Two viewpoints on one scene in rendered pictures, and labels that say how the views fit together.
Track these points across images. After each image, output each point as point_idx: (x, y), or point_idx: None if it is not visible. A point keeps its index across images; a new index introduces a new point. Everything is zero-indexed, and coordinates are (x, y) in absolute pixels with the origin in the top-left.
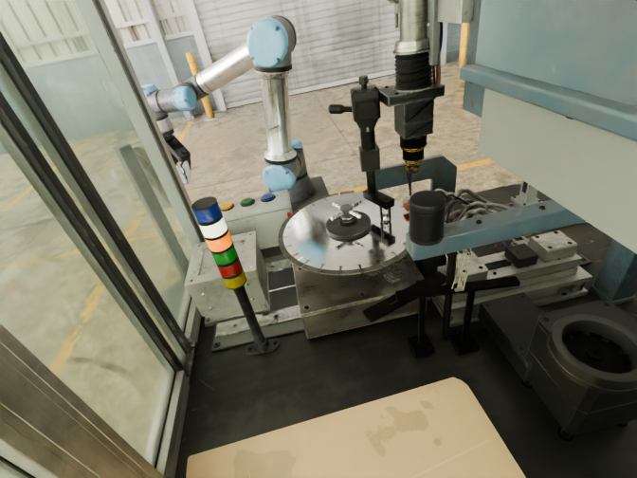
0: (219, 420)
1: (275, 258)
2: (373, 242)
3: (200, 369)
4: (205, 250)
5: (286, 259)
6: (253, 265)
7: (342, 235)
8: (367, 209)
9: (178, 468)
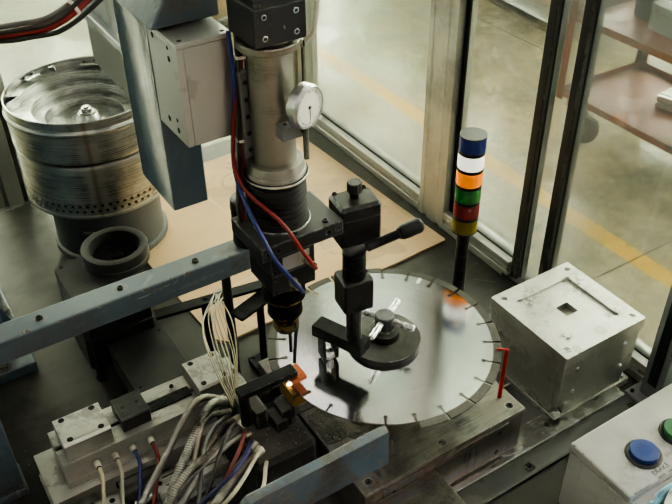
0: (442, 263)
1: (561, 447)
2: (332, 317)
3: (507, 289)
4: (611, 313)
5: (533, 444)
6: (502, 302)
7: None
8: (369, 379)
9: (448, 235)
